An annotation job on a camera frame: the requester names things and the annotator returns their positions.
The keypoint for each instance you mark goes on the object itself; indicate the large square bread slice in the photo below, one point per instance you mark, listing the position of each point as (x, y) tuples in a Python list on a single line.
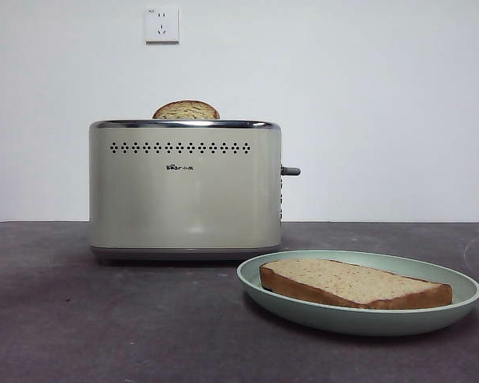
[(343, 279)]

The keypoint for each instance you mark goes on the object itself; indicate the pale green shallow plate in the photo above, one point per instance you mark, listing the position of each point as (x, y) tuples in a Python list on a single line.
[(343, 321)]

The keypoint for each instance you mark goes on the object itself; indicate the cream two-slot toaster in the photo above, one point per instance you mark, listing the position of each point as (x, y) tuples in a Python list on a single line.
[(183, 199)]

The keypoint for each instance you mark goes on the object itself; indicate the round-topped toasted bread slice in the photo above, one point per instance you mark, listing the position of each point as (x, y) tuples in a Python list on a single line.
[(185, 111)]

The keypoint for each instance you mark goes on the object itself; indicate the white wall power socket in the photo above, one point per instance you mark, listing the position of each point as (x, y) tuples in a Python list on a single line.
[(162, 34)]

